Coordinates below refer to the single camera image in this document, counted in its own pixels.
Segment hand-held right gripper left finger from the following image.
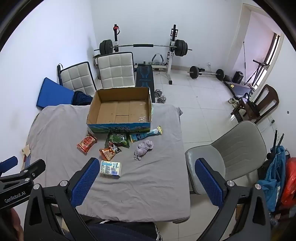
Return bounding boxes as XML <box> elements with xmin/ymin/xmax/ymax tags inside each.
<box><xmin>24</xmin><ymin>158</ymin><xmax>100</xmax><ymax>241</ymax></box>

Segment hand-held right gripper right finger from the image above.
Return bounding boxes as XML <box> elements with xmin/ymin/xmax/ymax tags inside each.
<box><xmin>195</xmin><ymin>158</ymin><xmax>271</xmax><ymax>241</ymax></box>

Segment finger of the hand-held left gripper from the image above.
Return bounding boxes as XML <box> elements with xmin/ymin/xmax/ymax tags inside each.
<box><xmin>0</xmin><ymin>156</ymin><xmax>18</xmax><ymax>174</ymax></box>
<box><xmin>20</xmin><ymin>159</ymin><xmax>46</xmax><ymax>183</ymax></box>

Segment white green small box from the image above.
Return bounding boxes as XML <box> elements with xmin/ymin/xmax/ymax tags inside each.
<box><xmin>100</xmin><ymin>160</ymin><xmax>122</xmax><ymax>178</ymax></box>

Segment orange snack packet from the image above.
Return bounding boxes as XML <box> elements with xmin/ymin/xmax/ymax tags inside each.
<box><xmin>99</xmin><ymin>142</ymin><xmax>122</xmax><ymax>161</ymax></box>

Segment red snack packet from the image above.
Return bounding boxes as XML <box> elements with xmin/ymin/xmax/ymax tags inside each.
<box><xmin>77</xmin><ymin>131</ymin><xmax>97</xmax><ymax>154</ymax></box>

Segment green snack packet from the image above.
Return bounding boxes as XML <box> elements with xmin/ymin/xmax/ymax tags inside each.
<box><xmin>105</xmin><ymin>133</ymin><xmax>131</xmax><ymax>149</ymax></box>

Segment grey cloth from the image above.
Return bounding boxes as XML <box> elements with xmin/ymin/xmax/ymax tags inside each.
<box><xmin>134</xmin><ymin>140</ymin><xmax>154</xmax><ymax>161</ymax></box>

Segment long blue snack packet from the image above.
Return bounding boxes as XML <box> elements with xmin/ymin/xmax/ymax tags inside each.
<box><xmin>129</xmin><ymin>126</ymin><xmax>163</xmax><ymax>143</ymax></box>

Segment cardboard box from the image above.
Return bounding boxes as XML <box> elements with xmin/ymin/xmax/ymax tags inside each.
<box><xmin>87</xmin><ymin>87</ymin><xmax>153</xmax><ymax>134</ymax></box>

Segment person's left forearm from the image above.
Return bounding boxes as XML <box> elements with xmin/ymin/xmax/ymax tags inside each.
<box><xmin>0</xmin><ymin>209</ymin><xmax>23</xmax><ymax>241</ymax></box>

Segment tan paper scrap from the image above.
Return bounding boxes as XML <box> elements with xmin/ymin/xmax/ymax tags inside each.
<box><xmin>21</xmin><ymin>145</ymin><xmax>31</xmax><ymax>160</ymax></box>

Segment grey office chair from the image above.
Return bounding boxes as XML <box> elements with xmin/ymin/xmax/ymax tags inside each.
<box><xmin>184</xmin><ymin>120</ymin><xmax>267</xmax><ymax>195</ymax></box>

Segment grey tablecloth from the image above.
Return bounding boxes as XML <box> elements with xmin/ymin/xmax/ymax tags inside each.
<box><xmin>22</xmin><ymin>103</ymin><xmax>191</xmax><ymax>224</ymax></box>

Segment person's dark pants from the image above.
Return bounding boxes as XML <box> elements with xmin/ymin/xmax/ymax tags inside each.
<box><xmin>62</xmin><ymin>221</ymin><xmax>163</xmax><ymax>241</ymax></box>

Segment blue jacket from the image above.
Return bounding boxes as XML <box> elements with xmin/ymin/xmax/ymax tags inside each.
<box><xmin>257</xmin><ymin>146</ymin><xmax>287</xmax><ymax>212</ymax></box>

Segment blue foam mat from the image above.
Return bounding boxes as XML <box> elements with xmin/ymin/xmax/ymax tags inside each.
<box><xmin>36</xmin><ymin>77</ymin><xmax>75</xmax><ymax>109</ymax></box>

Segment black tripod poles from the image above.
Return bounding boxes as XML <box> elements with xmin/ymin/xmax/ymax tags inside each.
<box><xmin>266</xmin><ymin>131</ymin><xmax>286</xmax><ymax>160</ymax></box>

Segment red bag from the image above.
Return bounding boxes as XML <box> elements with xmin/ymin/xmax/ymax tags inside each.
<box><xmin>280</xmin><ymin>157</ymin><xmax>296</xmax><ymax>208</ymax></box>

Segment dark blue garment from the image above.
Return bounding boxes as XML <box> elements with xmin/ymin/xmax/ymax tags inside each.
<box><xmin>72</xmin><ymin>91</ymin><xmax>93</xmax><ymax>106</ymax></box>

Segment white padded chair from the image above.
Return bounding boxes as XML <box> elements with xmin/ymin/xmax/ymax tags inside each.
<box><xmin>57</xmin><ymin>61</ymin><xmax>97</xmax><ymax>98</ymax></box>
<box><xmin>97</xmin><ymin>52</ymin><xmax>136</xmax><ymax>90</ymax></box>

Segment black treadmill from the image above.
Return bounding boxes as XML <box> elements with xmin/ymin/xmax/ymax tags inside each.
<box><xmin>222</xmin><ymin>80</ymin><xmax>255</xmax><ymax>98</ymax></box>

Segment dark wooden chair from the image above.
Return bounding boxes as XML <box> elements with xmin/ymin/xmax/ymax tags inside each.
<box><xmin>231</xmin><ymin>84</ymin><xmax>280</xmax><ymax>124</ymax></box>

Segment short barbell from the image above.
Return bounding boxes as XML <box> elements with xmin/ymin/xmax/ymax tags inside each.
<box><xmin>187</xmin><ymin>65</ymin><xmax>225</xmax><ymax>81</ymax></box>

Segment black speaker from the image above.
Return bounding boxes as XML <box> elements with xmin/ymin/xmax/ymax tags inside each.
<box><xmin>232</xmin><ymin>71</ymin><xmax>244</xmax><ymax>83</ymax></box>

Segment black weight bench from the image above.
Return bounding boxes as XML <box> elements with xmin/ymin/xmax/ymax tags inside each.
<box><xmin>135</xmin><ymin>65</ymin><xmax>155</xmax><ymax>93</ymax></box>

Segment white barbell rack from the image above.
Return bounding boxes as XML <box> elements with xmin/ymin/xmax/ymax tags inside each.
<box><xmin>112</xmin><ymin>24</ymin><xmax>179</xmax><ymax>85</ymax></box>

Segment barbell with black plates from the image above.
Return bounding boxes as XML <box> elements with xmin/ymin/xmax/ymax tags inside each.
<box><xmin>94</xmin><ymin>39</ymin><xmax>193</xmax><ymax>57</ymax></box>

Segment grey sit-up frame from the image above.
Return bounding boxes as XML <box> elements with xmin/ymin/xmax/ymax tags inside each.
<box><xmin>150</xmin><ymin>53</ymin><xmax>165</xmax><ymax>66</ymax></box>

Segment window frame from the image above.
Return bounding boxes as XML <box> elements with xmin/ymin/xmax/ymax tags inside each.
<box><xmin>264</xmin><ymin>32</ymin><xmax>284</xmax><ymax>70</ymax></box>

